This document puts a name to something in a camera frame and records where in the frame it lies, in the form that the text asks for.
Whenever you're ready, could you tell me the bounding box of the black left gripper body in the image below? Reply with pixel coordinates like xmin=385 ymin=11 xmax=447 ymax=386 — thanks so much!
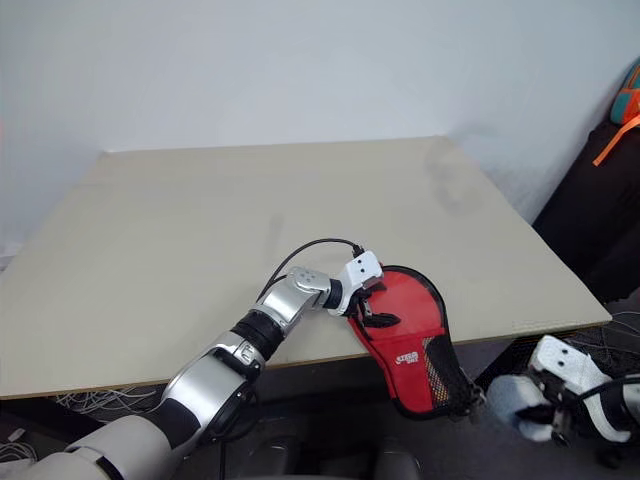
xmin=346 ymin=287 xmax=374 ymax=329

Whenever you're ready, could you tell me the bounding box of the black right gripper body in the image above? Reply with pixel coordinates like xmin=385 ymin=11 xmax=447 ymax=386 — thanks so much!
xmin=531 ymin=371 xmax=595 ymax=447

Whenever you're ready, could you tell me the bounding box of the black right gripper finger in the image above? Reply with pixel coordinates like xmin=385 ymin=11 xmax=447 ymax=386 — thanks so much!
xmin=514 ymin=405 xmax=555 ymax=423

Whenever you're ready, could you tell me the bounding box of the red black paddle case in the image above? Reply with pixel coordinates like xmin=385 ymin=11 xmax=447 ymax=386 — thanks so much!
xmin=346 ymin=264 xmax=487 ymax=421

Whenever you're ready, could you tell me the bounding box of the dark grey rounded shape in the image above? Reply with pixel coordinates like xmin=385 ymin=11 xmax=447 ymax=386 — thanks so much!
xmin=373 ymin=438 xmax=422 ymax=480

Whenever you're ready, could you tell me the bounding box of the black upholstered furniture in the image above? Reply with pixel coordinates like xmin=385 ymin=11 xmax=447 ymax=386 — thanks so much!
xmin=532 ymin=118 xmax=640 ymax=304

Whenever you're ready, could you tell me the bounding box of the teal orange bag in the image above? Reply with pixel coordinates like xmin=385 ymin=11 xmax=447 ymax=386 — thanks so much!
xmin=610 ymin=58 xmax=640 ymax=126

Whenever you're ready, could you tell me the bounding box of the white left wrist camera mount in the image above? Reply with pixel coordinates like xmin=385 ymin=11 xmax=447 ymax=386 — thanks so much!
xmin=327 ymin=251 xmax=385 ymax=318

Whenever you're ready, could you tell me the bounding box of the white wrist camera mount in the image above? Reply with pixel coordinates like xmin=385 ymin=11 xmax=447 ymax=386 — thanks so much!
xmin=327 ymin=251 xmax=385 ymax=318
xmin=528 ymin=334 xmax=632 ymax=445

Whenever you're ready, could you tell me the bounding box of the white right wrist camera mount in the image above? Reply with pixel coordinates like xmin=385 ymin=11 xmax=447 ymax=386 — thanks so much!
xmin=528 ymin=334 xmax=632 ymax=445

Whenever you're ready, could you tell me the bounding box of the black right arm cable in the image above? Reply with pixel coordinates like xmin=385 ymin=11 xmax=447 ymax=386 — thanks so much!
xmin=574 ymin=373 xmax=640 ymax=404

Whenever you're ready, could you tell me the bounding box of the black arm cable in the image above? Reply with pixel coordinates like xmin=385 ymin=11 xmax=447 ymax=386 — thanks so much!
xmin=574 ymin=373 xmax=640 ymax=404
xmin=255 ymin=238 xmax=364 ymax=304

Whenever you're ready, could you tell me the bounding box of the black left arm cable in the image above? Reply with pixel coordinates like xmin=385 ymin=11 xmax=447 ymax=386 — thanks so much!
xmin=255 ymin=238 xmax=364 ymax=304

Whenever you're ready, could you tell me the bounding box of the orange strap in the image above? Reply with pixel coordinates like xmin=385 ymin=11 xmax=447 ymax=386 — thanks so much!
xmin=592 ymin=112 xmax=640 ymax=168

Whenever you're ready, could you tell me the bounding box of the white floor wire bundle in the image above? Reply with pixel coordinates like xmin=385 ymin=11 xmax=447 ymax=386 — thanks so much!
xmin=53 ymin=385 xmax=159 ymax=414

